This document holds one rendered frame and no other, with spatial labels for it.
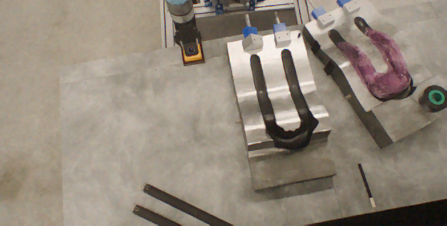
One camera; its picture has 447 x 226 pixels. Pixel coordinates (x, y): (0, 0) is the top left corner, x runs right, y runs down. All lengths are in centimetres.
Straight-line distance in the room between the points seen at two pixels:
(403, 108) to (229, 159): 57
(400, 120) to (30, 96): 201
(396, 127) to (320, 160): 25
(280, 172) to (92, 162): 63
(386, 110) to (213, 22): 118
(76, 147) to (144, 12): 131
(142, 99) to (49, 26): 141
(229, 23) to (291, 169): 114
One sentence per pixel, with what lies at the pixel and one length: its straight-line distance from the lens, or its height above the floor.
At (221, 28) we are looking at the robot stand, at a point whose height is 21.
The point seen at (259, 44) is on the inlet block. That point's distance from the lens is 124.
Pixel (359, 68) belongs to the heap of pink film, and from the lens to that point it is 128.
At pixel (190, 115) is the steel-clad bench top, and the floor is 80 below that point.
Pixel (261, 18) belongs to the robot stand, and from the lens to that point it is 213.
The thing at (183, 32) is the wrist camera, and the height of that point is 101.
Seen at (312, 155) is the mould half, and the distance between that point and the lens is 121.
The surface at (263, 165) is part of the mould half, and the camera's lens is 118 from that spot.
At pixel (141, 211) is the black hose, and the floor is 83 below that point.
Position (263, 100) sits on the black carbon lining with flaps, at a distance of 121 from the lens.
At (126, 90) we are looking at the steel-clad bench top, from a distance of 137.
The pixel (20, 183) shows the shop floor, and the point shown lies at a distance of 237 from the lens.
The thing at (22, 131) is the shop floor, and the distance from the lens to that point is 244.
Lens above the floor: 203
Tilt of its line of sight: 71 degrees down
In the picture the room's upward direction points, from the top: 7 degrees counter-clockwise
